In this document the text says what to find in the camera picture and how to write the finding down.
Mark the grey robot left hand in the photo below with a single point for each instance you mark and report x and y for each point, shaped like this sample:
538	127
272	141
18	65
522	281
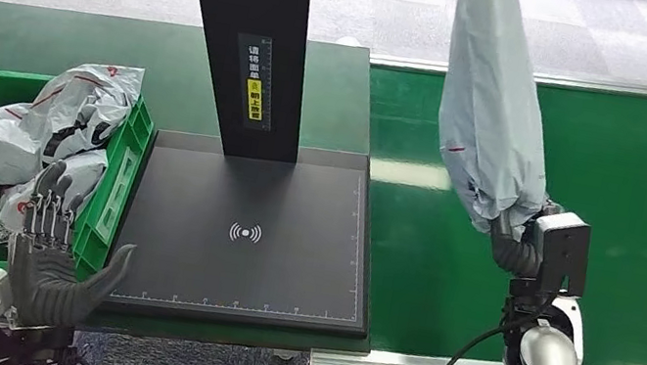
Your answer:
42	292

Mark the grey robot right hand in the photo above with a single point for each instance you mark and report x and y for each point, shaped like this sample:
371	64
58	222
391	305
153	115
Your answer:
515	252

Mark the grey plastic courier bag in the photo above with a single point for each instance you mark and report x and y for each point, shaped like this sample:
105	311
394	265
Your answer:
494	104

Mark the green conveyor belt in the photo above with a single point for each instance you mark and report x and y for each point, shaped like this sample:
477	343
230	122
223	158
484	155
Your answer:
632	226

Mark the black inbound scanner machine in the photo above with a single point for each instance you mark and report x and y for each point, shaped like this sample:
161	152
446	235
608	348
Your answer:
241	239

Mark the plain grey crumpled bag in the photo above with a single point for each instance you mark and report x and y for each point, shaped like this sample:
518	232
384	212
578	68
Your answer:
82	173

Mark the white bag with red line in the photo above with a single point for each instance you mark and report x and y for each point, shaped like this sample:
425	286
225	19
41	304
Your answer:
66	111

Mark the dark green table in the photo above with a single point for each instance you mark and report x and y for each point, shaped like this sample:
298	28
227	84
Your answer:
58	41

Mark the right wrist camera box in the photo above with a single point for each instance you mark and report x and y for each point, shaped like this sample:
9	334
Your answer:
565	248

